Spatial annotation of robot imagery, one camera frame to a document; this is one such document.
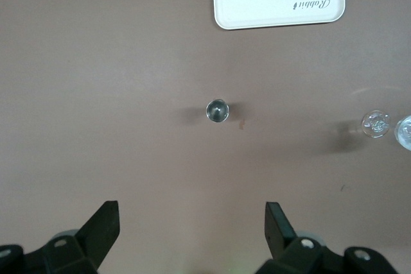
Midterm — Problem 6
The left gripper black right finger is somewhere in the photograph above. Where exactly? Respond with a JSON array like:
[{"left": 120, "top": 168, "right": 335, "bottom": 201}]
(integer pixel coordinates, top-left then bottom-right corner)
[{"left": 256, "top": 202, "right": 399, "bottom": 274}]

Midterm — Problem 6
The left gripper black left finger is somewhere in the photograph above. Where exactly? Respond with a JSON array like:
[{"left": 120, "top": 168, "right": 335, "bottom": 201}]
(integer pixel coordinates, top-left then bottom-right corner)
[{"left": 0, "top": 201, "right": 121, "bottom": 274}]

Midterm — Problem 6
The silver metal jigger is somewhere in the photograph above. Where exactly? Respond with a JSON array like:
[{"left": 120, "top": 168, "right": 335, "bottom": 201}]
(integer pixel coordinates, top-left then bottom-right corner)
[{"left": 205, "top": 98, "right": 230, "bottom": 123}]

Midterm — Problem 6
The clear wine glass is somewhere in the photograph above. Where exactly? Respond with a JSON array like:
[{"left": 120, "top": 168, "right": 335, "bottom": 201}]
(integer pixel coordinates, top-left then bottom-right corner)
[{"left": 361, "top": 110, "right": 411, "bottom": 151}]

